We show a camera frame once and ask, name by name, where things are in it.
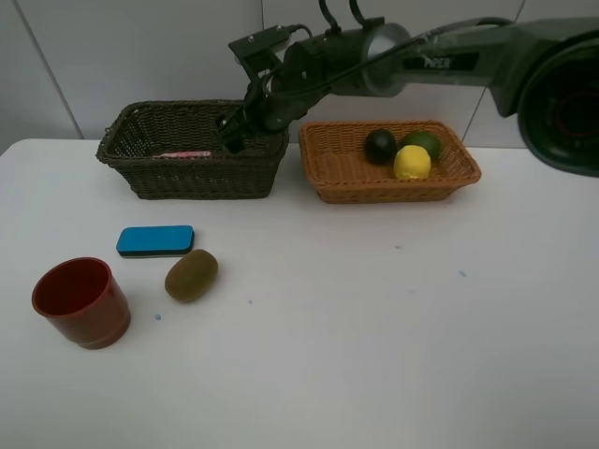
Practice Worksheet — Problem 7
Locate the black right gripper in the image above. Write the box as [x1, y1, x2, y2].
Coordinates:
[216, 69, 328, 153]

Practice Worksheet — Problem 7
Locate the pink bottle white cap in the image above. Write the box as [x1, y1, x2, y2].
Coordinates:
[154, 151, 212, 159]

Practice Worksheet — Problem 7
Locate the blue whiteboard eraser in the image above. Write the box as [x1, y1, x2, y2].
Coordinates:
[116, 225, 195, 258]

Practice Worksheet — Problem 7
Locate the brown kiwi fruit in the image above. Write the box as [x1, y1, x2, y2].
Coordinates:
[165, 250, 219, 303]

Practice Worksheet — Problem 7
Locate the dark mangosteen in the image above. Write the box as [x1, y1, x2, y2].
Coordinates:
[364, 129, 397, 165]

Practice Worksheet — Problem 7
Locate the yellow lemon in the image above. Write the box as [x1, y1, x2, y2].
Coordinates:
[393, 145, 431, 181]

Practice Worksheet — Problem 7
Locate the green lime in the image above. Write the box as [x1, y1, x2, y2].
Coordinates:
[400, 131, 442, 161]

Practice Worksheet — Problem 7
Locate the red plastic cup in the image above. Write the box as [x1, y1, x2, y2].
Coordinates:
[32, 257, 131, 350]

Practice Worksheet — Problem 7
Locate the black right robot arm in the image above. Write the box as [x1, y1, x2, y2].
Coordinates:
[216, 18, 598, 177]

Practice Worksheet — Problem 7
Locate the orange wicker basket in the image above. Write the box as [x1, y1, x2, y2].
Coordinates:
[299, 120, 481, 204]

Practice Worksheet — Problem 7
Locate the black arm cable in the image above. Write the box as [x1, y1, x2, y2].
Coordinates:
[261, 16, 516, 102]

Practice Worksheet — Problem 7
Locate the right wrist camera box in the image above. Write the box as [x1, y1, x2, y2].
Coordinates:
[228, 25, 291, 77]

